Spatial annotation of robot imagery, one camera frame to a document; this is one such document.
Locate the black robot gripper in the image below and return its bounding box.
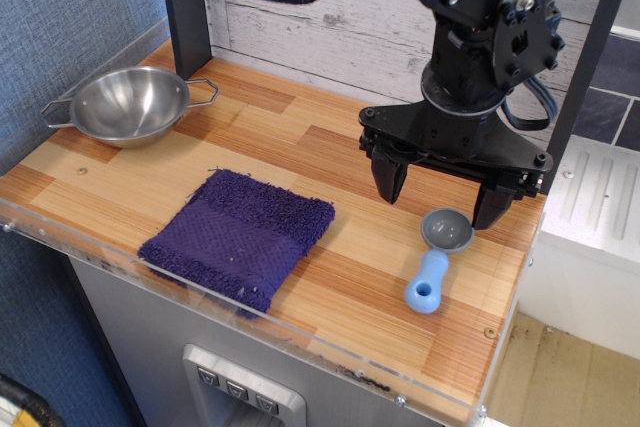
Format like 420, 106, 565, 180
359, 68, 554, 230

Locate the purple terry cloth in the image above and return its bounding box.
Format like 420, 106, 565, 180
138, 169, 335, 313

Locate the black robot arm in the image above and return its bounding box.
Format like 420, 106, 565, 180
359, 0, 564, 230

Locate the grey and blue scoop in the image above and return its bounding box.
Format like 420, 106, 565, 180
405, 208, 475, 314

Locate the white ribbed appliance top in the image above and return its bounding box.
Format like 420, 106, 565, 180
519, 136, 639, 357

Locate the silver cabinet with button panel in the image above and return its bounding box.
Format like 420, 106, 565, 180
72, 259, 480, 426

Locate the clear acrylic table edge guard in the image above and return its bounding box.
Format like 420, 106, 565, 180
1, 193, 544, 426

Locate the black and yellow object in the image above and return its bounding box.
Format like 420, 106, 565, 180
1, 375, 66, 427

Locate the dark right frame post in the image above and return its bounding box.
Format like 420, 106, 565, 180
540, 0, 622, 195

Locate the dark frame post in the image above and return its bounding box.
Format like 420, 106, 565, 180
165, 0, 212, 79
540, 0, 622, 195

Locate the dark left frame post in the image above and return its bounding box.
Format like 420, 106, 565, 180
165, 0, 212, 79

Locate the stainless steel bowl with handles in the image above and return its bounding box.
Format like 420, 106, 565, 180
41, 66, 220, 149

